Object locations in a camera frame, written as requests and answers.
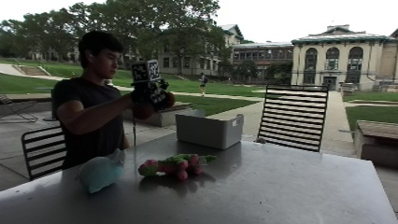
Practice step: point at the concrete bench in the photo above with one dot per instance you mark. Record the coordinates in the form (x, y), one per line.
(165, 115)

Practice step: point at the white cube with black markers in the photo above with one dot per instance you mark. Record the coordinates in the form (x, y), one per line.
(145, 71)

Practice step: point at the person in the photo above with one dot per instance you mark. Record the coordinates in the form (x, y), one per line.
(202, 83)
(89, 102)

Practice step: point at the grey plastic bin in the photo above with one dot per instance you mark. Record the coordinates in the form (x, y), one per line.
(207, 130)

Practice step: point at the large green trees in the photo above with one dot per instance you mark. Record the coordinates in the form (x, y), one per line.
(136, 28)

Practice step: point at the pink and green soft toy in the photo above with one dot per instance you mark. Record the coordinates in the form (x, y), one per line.
(175, 166)

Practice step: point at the brick building with many windows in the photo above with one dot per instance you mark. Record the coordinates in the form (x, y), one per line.
(261, 59)

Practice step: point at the teal soft toy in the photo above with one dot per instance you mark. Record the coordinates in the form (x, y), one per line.
(100, 172)

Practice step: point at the black slatted metal chair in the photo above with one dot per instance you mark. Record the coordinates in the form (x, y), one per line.
(42, 152)
(293, 117)

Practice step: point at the metal lounge chair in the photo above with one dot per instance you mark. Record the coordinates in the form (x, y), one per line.
(16, 109)

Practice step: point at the cream building with arched windows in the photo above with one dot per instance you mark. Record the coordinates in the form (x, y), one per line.
(342, 60)

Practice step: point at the stone planter with wooden top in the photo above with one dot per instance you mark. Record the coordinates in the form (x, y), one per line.
(375, 143)

